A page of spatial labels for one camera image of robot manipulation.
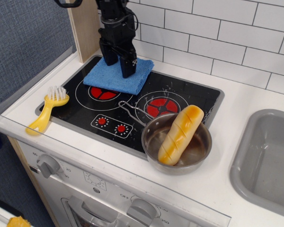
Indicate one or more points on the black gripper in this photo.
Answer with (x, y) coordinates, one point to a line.
(117, 40)

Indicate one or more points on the blue cloth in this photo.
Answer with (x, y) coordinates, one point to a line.
(111, 78)

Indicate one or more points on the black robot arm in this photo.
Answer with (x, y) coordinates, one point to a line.
(115, 10)

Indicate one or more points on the black toy stove top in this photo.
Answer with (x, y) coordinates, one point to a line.
(117, 119)

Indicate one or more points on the yellow dish brush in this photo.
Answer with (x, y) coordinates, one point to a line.
(56, 97)

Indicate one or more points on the toy bread loaf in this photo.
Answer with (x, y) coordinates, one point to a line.
(180, 134)

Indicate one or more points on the grey left oven knob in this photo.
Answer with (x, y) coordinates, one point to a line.
(47, 165)

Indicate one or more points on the grey oven knob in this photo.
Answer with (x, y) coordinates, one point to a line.
(141, 210)
(47, 165)

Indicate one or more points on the white toy oven front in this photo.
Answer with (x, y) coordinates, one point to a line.
(80, 199)

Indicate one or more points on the grey right oven knob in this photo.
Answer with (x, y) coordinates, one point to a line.
(141, 210)

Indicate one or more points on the grey sink basin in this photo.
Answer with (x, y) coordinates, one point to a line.
(257, 172)

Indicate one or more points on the yellow object bottom left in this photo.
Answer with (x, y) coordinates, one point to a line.
(18, 222)

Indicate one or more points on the steel saucepan with handle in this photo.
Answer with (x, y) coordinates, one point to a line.
(153, 135)

